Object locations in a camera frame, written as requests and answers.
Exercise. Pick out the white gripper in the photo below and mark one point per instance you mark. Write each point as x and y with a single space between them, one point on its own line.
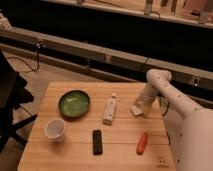
144 104

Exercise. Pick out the white sponge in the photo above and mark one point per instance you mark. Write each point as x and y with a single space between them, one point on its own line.
136 111

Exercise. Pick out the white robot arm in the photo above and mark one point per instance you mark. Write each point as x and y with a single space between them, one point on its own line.
196 134

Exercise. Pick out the green ceramic bowl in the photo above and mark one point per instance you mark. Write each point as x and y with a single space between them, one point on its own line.
74 103

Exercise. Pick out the white plastic bottle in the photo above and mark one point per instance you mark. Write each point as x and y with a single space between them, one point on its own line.
109 110

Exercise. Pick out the orange carrot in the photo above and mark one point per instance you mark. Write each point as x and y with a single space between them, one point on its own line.
142 144

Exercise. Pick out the black remote control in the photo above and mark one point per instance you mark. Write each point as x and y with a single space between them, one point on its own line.
97 142

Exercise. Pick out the wooden table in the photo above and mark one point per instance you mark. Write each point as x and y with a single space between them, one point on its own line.
107 138

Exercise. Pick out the white paper cup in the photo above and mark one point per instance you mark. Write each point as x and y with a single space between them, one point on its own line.
55 130

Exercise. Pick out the black office chair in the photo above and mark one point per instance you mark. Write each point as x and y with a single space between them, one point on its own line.
12 95

